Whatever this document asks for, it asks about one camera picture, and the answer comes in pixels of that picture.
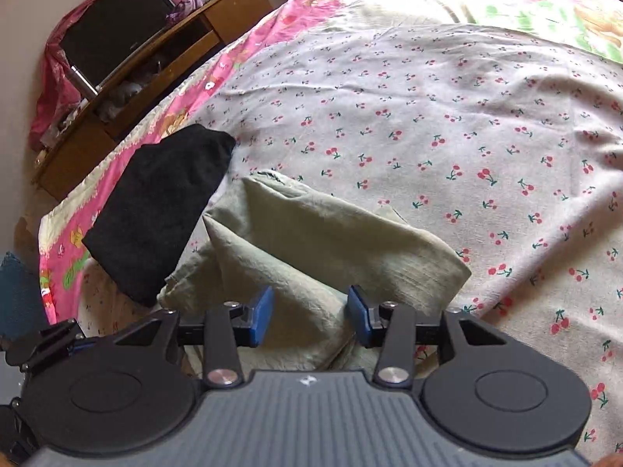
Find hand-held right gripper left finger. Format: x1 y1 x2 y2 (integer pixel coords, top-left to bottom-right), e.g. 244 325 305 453
104 286 276 390

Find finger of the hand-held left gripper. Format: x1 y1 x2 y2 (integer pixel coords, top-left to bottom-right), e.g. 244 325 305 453
5 318 95 376

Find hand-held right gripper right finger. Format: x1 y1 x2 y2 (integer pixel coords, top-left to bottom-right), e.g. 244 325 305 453
347 284 533 390

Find light green pants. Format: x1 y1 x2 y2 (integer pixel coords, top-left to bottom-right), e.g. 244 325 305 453
158 170 473 373

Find blue mat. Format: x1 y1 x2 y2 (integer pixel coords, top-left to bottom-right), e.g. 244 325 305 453
0 252 47 339

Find black folded cloth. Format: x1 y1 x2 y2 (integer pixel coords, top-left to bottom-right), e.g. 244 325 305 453
82 124 237 307

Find cherry print bedsheet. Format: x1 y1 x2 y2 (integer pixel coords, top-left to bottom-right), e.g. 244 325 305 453
78 19 623 467

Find pink cloth cover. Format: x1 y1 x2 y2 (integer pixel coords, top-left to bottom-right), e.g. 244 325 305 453
28 0 205 153

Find wooden television stand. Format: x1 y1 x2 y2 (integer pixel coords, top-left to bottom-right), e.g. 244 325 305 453
32 0 273 202

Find pink floral bedsheet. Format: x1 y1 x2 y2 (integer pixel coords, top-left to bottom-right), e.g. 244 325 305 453
38 0 623 327

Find purple crumpled cloth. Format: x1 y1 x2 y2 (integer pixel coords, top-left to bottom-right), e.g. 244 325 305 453
165 0 211 23

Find black television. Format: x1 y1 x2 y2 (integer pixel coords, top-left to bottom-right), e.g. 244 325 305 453
58 0 176 99

